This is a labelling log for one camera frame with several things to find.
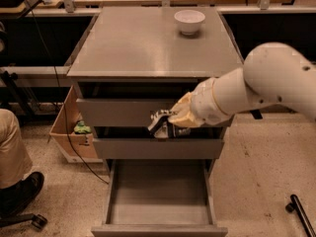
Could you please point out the black shoe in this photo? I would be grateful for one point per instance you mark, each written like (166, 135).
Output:
(15, 199)

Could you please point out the covered gripper body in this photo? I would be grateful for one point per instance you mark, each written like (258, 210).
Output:
(204, 103)

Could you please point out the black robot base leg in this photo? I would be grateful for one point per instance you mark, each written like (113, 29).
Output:
(295, 205)

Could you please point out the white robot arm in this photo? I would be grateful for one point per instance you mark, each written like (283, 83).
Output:
(272, 74)

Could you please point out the grey drawer cabinet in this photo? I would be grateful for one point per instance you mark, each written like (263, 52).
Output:
(139, 53)

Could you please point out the beige trouser leg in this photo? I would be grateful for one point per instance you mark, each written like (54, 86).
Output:
(15, 161)

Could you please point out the grey top drawer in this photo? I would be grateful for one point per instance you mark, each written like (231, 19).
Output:
(121, 112)

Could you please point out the grey drawer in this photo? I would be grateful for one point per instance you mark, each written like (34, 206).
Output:
(159, 198)
(121, 112)
(132, 148)

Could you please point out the grey bottom drawer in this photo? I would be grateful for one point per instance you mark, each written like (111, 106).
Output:
(159, 198)

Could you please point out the white bowl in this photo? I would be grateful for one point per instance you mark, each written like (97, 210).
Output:
(189, 21)

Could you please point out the black chair base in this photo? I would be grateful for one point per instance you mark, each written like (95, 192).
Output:
(37, 220)

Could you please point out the blue chip bag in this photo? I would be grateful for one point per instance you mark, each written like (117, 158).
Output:
(161, 128)

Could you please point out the green toy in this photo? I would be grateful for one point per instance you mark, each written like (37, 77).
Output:
(81, 128)

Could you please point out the cardboard box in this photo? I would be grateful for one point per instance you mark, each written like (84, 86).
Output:
(73, 146)

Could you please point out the grey middle drawer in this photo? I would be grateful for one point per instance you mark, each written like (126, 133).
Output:
(132, 148)

